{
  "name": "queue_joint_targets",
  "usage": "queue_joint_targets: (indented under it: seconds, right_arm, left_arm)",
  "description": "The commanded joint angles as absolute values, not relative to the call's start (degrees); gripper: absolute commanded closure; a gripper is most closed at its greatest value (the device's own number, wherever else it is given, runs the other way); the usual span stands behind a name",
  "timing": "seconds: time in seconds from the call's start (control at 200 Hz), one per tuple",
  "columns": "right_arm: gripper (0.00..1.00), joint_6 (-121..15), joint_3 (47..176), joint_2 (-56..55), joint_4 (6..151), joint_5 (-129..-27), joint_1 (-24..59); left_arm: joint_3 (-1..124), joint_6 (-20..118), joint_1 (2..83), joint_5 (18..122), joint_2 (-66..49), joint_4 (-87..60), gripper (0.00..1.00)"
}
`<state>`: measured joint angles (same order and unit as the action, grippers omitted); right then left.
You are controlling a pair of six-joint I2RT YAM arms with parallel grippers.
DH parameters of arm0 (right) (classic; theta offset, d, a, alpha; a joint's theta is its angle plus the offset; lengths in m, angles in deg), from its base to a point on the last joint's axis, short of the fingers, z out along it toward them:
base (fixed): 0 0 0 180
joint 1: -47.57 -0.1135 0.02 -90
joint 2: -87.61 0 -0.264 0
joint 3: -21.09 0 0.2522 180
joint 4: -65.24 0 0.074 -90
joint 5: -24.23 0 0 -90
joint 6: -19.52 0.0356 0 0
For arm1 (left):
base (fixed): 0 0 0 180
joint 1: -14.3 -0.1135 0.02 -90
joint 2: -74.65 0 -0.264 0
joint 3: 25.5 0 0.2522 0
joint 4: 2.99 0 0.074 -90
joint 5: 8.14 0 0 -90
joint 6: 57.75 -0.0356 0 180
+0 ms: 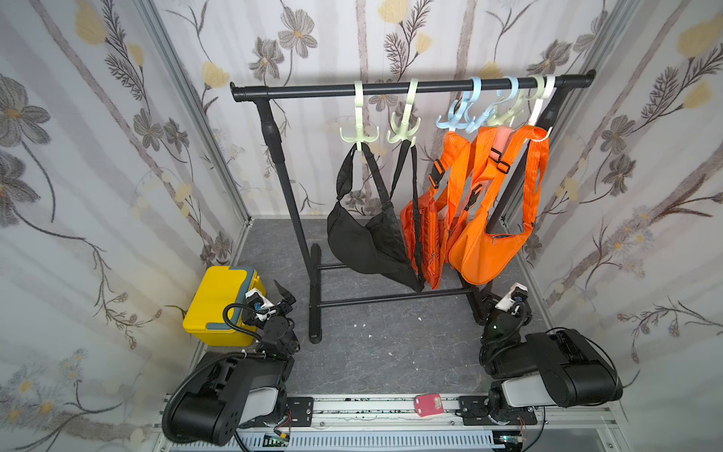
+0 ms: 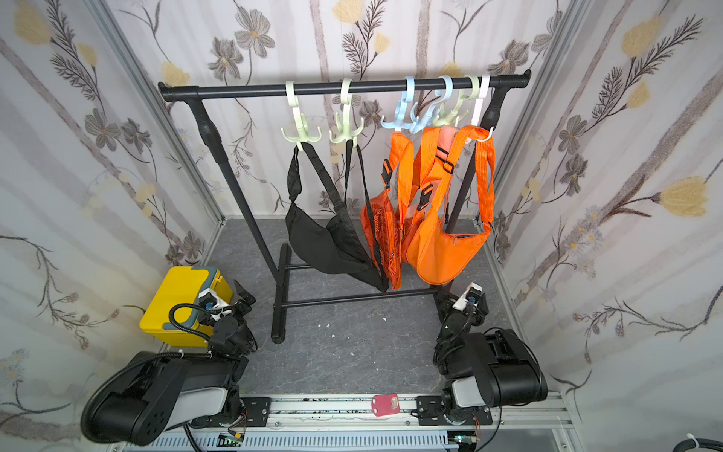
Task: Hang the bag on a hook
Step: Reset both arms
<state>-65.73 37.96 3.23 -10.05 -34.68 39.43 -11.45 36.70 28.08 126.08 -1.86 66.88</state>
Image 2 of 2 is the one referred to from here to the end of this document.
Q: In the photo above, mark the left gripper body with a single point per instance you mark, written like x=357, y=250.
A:
x=240, y=311

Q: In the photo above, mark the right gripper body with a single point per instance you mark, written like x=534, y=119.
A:
x=452, y=305

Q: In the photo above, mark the bright orange crescent bag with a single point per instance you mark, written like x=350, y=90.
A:
x=443, y=256

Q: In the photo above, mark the black crescent bag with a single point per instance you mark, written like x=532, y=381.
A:
x=380, y=281

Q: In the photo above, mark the dark orange waist bag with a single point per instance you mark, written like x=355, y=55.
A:
x=419, y=174
x=385, y=211

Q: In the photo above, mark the pink crescent bag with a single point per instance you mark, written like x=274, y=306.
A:
x=445, y=142

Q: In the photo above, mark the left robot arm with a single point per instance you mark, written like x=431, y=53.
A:
x=157, y=392

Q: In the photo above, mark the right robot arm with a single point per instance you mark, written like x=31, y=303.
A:
x=481, y=371

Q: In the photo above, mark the green hook far left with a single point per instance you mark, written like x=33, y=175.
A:
x=300, y=121

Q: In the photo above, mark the green hook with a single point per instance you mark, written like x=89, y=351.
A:
x=453, y=117
x=343, y=122
x=300, y=121

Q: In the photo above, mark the green hook right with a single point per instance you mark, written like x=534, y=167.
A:
x=453, y=117

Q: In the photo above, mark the blue hook right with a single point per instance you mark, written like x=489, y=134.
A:
x=419, y=124

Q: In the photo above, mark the blue hook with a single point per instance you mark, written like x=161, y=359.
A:
x=419, y=124
x=399, y=122

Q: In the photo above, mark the white hook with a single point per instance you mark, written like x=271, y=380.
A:
x=481, y=94

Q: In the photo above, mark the blue hook left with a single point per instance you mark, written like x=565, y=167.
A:
x=399, y=122

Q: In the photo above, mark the yellow storage box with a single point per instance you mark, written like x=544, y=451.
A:
x=181, y=285

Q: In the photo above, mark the pink tag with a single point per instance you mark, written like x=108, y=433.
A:
x=385, y=405

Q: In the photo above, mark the black clothes rack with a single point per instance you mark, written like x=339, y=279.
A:
x=194, y=96

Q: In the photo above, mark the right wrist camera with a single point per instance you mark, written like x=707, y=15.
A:
x=472, y=295

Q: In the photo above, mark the aluminium rail base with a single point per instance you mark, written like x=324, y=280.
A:
x=541, y=426

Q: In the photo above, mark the white cable duct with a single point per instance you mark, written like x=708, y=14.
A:
x=327, y=441

